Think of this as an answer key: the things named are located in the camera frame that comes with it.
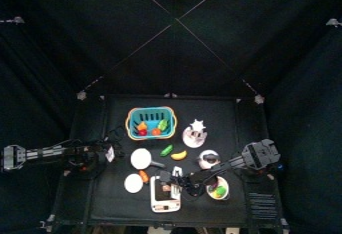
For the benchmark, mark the white printed label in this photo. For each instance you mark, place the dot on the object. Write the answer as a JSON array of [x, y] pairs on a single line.
[[262, 204]]

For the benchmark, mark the white plate with yellow rim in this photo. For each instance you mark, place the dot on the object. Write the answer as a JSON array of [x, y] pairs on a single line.
[[222, 192]]

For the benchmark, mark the blue basket with orange rim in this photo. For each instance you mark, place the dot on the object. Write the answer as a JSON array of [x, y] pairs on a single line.
[[151, 134]]

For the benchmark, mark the white bowl with dark contents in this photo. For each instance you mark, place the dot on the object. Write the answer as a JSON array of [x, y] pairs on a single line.
[[208, 158]]

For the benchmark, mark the orange toy fruit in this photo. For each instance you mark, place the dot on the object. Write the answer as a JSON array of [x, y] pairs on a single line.
[[156, 131]]

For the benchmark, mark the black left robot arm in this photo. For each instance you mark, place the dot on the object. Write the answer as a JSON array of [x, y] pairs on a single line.
[[41, 152]]

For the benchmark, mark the green toy pea pod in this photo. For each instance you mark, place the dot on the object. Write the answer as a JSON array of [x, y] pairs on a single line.
[[166, 150]]

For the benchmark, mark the orange toy carrot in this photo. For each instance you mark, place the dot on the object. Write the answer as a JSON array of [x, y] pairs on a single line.
[[143, 176]]

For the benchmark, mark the green toy vegetable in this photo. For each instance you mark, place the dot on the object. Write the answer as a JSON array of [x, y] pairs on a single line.
[[163, 124]]

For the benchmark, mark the yellow toy banana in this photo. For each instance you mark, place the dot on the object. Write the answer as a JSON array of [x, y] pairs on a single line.
[[179, 155]]

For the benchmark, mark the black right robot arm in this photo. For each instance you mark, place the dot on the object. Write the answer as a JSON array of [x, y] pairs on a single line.
[[242, 161]]

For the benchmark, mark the red toy fruit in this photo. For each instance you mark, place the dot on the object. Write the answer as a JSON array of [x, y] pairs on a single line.
[[142, 132]]

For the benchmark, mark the white oval plate with pink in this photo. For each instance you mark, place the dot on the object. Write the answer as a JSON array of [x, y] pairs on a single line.
[[194, 138]]

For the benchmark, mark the white star-shaped toy piece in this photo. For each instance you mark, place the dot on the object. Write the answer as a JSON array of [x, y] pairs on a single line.
[[196, 124]]

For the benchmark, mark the small white bowl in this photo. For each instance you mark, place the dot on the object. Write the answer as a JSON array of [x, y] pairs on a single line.
[[134, 183]]

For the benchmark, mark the grey frame bracket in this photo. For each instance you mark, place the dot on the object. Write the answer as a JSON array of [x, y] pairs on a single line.
[[81, 95], [258, 99], [16, 20], [168, 95], [333, 22]]

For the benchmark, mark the yellow toy pear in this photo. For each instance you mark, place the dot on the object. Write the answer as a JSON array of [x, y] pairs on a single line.
[[142, 125]]

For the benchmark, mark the green toy food piece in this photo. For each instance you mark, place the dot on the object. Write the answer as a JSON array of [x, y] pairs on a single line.
[[219, 190]]

